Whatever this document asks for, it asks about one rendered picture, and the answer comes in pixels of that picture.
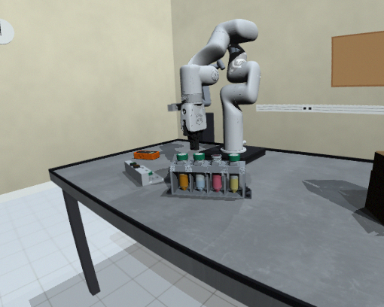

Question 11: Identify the orange pocket multimeter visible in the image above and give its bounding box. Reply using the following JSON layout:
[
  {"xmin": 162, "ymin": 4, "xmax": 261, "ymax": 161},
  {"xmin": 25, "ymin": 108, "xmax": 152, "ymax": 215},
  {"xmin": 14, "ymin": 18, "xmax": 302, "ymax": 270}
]
[{"xmin": 134, "ymin": 150, "xmax": 160, "ymax": 160}]

